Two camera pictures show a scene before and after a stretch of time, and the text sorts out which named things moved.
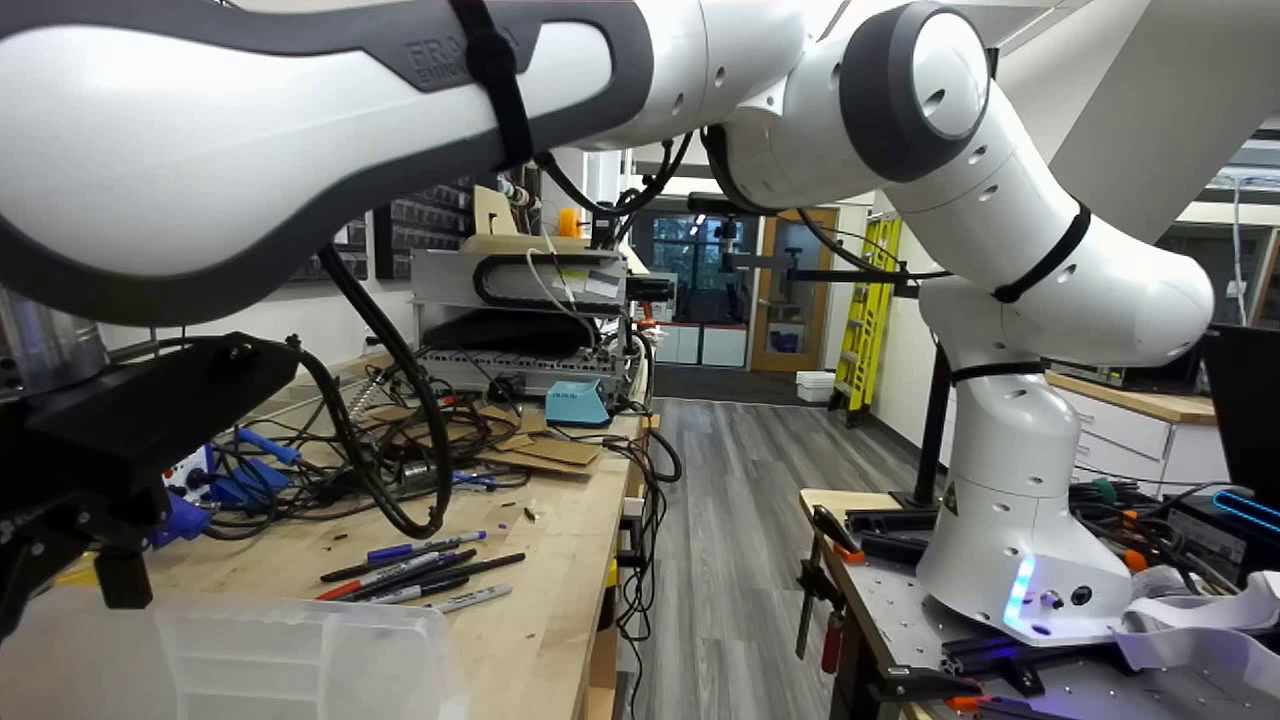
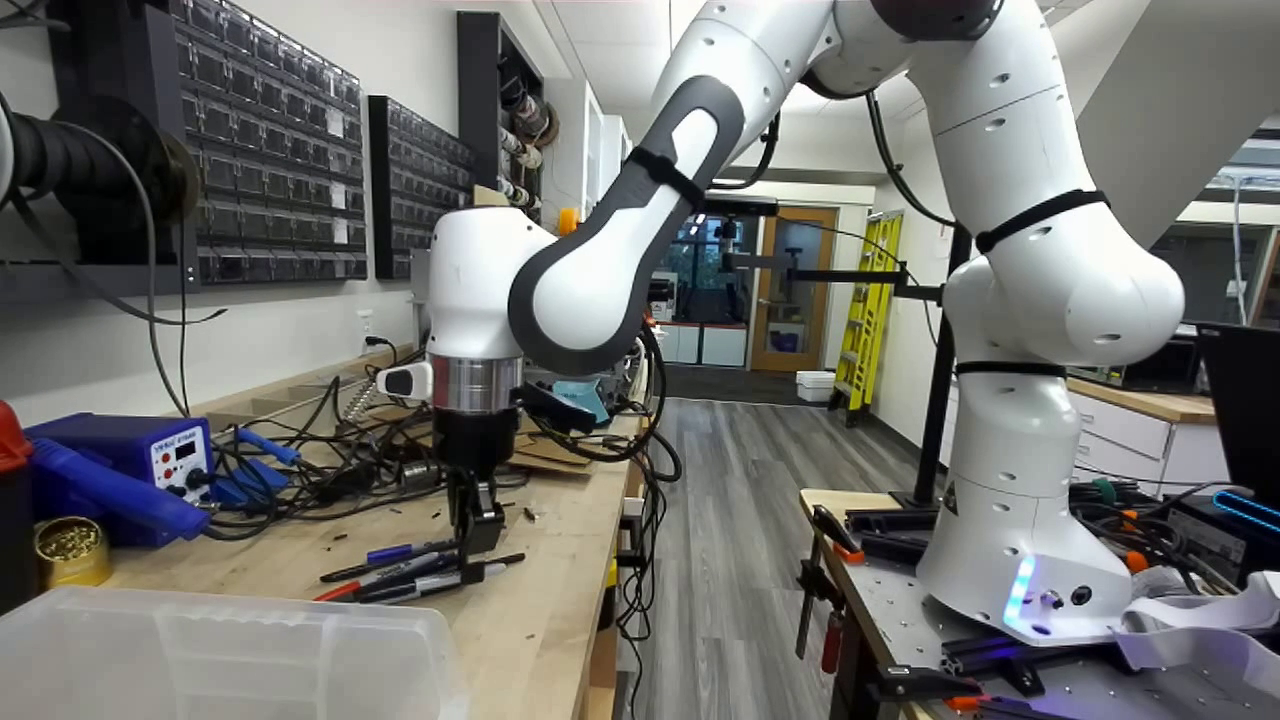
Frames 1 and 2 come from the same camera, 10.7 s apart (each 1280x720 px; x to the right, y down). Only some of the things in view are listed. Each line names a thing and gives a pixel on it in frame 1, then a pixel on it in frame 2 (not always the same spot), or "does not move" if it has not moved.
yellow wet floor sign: x=868 y=321 does not move
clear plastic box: x=80 y=659 does not move
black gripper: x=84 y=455 -> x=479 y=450
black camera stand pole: x=939 y=366 does not move
